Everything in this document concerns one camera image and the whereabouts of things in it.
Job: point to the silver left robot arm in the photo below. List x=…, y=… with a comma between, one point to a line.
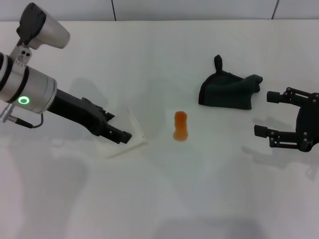
x=30, y=89

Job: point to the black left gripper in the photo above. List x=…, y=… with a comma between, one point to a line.
x=74, y=109

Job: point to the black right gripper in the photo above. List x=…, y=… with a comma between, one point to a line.
x=310, y=124

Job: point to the brown water stain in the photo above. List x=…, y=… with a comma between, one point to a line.
x=180, y=127

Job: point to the white paper cup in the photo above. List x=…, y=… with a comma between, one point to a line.
x=137, y=127

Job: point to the dark blue rag with loop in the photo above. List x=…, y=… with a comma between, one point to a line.
x=224, y=94

